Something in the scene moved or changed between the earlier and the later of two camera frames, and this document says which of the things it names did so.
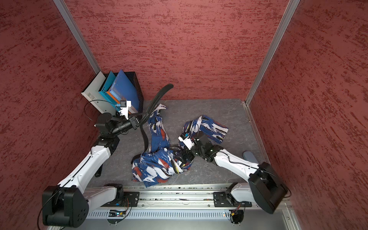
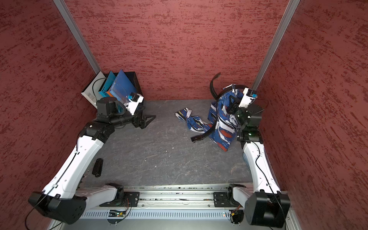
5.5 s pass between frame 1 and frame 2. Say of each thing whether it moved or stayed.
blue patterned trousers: moved
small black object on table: stayed
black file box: stayed
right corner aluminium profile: stayed
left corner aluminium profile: stayed
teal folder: stayed
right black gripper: moved
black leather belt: moved
